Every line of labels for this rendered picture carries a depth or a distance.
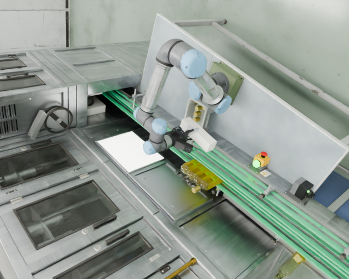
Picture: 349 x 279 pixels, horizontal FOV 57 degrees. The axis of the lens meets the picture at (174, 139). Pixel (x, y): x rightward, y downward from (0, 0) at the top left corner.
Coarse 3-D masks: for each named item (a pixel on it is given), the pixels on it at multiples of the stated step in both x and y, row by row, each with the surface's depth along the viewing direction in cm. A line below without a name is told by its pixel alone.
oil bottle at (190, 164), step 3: (195, 159) 211; (186, 162) 207; (189, 162) 207; (192, 162) 207; (195, 162) 208; (198, 162) 209; (183, 165) 204; (186, 165) 204; (189, 165) 204; (192, 165) 205; (195, 165) 206; (198, 165) 208; (183, 168) 202; (186, 168) 202; (189, 168) 203; (186, 171) 202
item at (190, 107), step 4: (188, 100) 219; (192, 100) 221; (196, 100) 214; (188, 104) 220; (192, 104) 223; (200, 104) 212; (188, 108) 223; (192, 108) 225; (188, 112) 225; (192, 112) 228; (204, 112) 211; (184, 116) 226; (188, 116) 227; (192, 116) 230; (200, 116) 225; (204, 116) 212; (200, 124) 227
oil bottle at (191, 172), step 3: (201, 165) 207; (192, 168) 203; (195, 168) 203; (198, 168) 204; (201, 168) 205; (204, 168) 205; (207, 168) 206; (189, 171) 200; (192, 171) 201; (195, 171) 201; (198, 171) 202; (201, 171) 203; (189, 174) 199; (192, 174) 199; (195, 174) 199; (192, 177) 199
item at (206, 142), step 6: (186, 120) 188; (192, 120) 190; (180, 126) 191; (186, 126) 187; (192, 126) 185; (198, 126) 187; (198, 132) 182; (204, 132) 184; (192, 138) 186; (198, 138) 182; (204, 138) 179; (210, 138) 181; (198, 144) 183; (204, 144) 180; (210, 144) 177; (204, 150) 181; (210, 150) 182
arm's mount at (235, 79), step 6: (216, 66) 195; (222, 66) 195; (228, 66) 197; (210, 72) 200; (222, 72) 192; (228, 72) 191; (234, 72) 194; (228, 78) 190; (234, 78) 187; (240, 78) 191; (234, 84) 189; (240, 84) 193; (228, 90) 192; (234, 90) 194; (234, 96) 199
